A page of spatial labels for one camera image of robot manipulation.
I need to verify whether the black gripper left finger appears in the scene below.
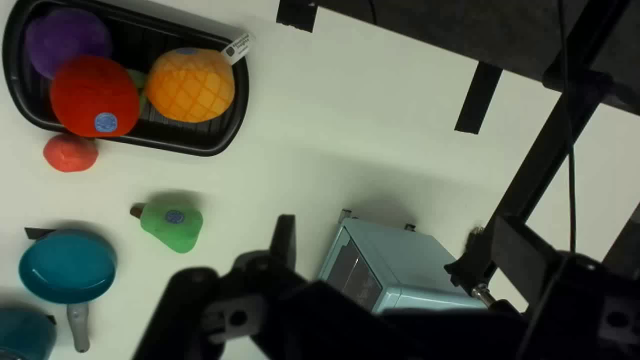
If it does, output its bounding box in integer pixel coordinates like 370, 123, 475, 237
131, 211, 316, 360

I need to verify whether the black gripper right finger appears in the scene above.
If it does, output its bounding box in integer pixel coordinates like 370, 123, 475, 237
489, 216, 640, 360

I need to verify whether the blue toy pan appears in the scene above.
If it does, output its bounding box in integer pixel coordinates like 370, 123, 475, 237
15, 227, 119, 353

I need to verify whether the blue toy pot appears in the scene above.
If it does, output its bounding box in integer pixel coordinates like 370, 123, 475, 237
0, 305, 57, 360

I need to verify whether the green plush pear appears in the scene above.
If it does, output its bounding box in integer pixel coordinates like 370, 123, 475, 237
127, 200, 205, 256

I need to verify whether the light blue box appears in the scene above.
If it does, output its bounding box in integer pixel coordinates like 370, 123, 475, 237
316, 216, 489, 316

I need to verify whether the small pink-red plush fruit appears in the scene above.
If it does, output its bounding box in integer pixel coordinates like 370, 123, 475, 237
41, 129, 99, 174

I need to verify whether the orange plush pineapple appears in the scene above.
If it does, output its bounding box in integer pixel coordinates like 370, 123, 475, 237
144, 45, 237, 125

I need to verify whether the black tape strip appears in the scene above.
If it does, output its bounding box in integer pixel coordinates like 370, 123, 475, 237
275, 0, 318, 34
454, 60, 503, 136

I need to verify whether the red plush tomato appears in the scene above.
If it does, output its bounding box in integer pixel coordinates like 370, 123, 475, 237
48, 54, 144, 140

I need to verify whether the white paper tag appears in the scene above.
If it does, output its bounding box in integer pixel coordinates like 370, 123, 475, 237
219, 31, 253, 65

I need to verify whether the black plastic tray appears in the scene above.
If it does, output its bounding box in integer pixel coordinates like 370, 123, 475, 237
0, 0, 251, 158

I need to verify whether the purple plush fruit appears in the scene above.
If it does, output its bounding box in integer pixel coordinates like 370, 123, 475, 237
23, 6, 114, 81

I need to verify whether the black camera tripod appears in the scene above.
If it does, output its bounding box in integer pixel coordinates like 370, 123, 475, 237
444, 0, 640, 302

